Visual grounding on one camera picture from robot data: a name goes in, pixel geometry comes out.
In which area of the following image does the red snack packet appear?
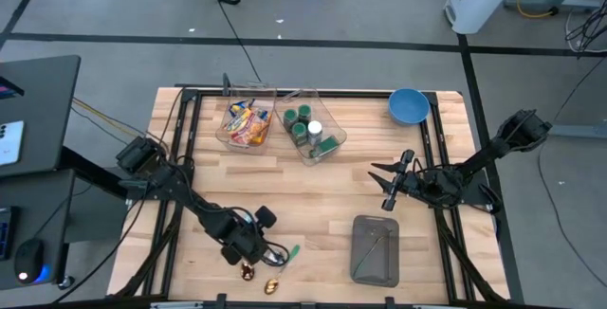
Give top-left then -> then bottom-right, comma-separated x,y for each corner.
231,112 -> 271,147

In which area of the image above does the grey metal desk foot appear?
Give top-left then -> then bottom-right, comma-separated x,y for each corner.
549,123 -> 607,139

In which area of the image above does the black computer mouse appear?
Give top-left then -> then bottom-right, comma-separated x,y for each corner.
13,238 -> 46,285

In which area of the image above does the gold spoon green handle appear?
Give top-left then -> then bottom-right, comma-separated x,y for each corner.
264,245 -> 302,296

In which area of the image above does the dark tablet screen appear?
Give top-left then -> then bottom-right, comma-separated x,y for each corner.
0,75 -> 25,100

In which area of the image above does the blue bowl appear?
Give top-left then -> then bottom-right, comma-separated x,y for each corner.
387,87 -> 432,126

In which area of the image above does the gold fork green handle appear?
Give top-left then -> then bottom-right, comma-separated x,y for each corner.
354,235 -> 389,277

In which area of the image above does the grey tray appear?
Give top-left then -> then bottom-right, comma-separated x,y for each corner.
350,214 -> 400,289

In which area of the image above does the black aluminium table frame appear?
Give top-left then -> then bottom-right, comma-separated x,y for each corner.
108,83 -> 511,303

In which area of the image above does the blue yellow snack packet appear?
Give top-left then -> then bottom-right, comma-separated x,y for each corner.
229,99 -> 257,117

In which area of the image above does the orange snack packet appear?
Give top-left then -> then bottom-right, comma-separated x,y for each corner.
250,118 -> 273,147

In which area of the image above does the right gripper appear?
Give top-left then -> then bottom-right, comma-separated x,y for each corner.
368,149 -> 431,211

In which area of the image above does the black desk surface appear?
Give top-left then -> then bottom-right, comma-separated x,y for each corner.
0,55 -> 82,177

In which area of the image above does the white smartphone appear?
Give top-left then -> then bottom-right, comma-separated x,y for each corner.
0,119 -> 26,167

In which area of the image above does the black keyboard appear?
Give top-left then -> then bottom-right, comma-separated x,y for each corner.
0,206 -> 21,262

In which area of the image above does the black cable bundle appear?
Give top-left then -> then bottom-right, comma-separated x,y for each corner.
564,0 -> 607,57

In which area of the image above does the white appliance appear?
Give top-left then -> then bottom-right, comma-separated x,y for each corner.
443,0 -> 518,35

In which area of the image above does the clear plastic bin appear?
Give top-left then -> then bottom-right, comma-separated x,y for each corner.
215,85 -> 278,152
273,88 -> 348,167

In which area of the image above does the dark grey desk surface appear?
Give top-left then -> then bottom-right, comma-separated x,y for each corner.
0,169 -> 128,291

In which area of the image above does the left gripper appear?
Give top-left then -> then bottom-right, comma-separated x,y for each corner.
215,206 -> 281,266

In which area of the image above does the yellow cable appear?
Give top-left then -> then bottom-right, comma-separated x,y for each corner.
515,0 -> 556,20

